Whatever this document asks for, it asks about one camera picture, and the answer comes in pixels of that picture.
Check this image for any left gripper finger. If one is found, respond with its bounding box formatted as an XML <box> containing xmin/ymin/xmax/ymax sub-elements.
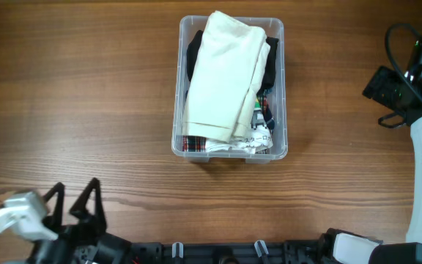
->
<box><xmin>42</xmin><ymin>181</ymin><xmax>66</xmax><ymax>223</ymax></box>
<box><xmin>68</xmin><ymin>177</ymin><xmax>108</xmax><ymax>228</ymax></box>

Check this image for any red navy plaid shirt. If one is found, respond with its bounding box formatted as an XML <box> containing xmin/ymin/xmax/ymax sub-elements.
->
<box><xmin>182</xmin><ymin>93</ymin><xmax>275</xmax><ymax>154</ymax></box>

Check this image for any white printed t-shirt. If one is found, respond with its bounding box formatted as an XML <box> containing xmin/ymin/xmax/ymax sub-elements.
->
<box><xmin>205</xmin><ymin>98</ymin><xmax>273</xmax><ymax>155</ymax></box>

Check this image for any cream white cloth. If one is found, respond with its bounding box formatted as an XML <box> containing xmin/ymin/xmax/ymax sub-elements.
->
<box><xmin>182</xmin><ymin>11</ymin><xmax>270</xmax><ymax>142</ymax></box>

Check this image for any black garment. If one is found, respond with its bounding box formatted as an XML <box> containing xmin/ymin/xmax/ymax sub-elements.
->
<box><xmin>186</xmin><ymin>30</ymin><xmax>279</xmax><ymax>95</ymax></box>

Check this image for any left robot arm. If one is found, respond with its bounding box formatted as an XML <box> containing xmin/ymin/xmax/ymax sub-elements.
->
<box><xmin>4</xmin><ymin>177</ymin><xmax>132</xmax><ymax>263</ymax></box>

